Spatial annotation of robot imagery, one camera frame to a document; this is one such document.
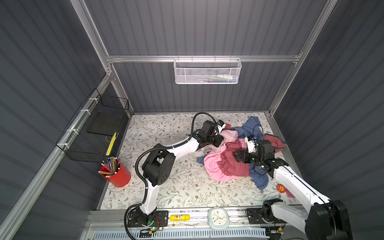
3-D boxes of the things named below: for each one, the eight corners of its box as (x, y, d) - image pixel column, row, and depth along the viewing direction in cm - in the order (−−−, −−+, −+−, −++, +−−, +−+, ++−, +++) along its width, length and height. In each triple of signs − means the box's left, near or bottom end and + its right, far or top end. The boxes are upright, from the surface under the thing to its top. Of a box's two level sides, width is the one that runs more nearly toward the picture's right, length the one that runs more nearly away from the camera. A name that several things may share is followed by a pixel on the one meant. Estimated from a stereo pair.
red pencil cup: (111, 187, 86) (96, 177, 73) (116, 172, 91) (104, 160, 79) (129, 187, 86) (117, 177, 73) (133, 172, 91) (123, 160, 79)
